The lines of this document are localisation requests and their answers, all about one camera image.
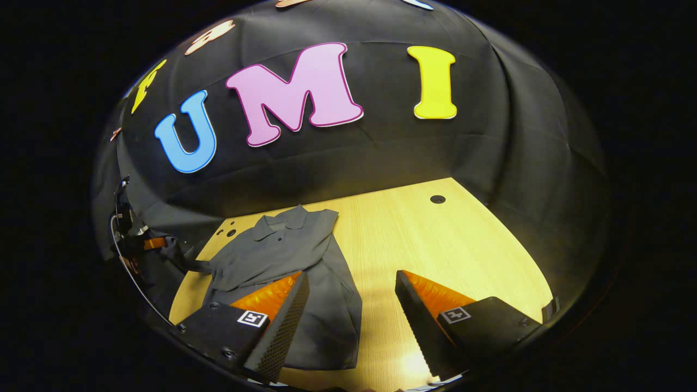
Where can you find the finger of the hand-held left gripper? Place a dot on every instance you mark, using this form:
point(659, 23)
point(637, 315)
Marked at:
point(177, 251)

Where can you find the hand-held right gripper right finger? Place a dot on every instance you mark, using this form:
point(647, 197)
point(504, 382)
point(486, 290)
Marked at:
point(422, 332)

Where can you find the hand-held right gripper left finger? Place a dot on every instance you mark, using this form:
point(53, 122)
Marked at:
point(283, 332)

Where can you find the grey polo shirt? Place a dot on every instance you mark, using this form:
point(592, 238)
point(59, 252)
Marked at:
point(272, 250)

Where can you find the reddish cloth clip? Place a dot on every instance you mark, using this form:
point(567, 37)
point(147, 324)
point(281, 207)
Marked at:
point(115, 133)

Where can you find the black backdrop cloth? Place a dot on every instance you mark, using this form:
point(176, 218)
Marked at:
point(490, 136)

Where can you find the dark metal bracket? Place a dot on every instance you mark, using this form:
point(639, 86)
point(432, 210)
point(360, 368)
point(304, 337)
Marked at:
point(551, 309)

